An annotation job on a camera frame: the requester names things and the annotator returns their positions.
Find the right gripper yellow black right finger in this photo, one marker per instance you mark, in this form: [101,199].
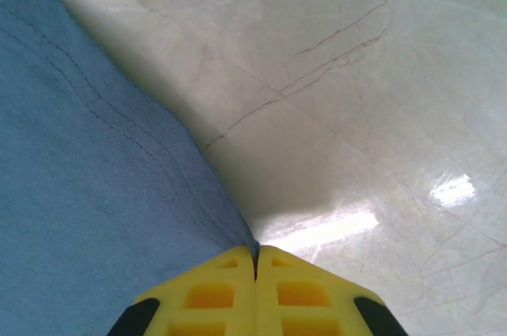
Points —
[273,276]

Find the right gripper yellow black left finger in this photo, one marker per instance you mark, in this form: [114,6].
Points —
[237,272]

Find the blue t-shirt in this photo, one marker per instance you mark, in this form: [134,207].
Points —
[79,173]

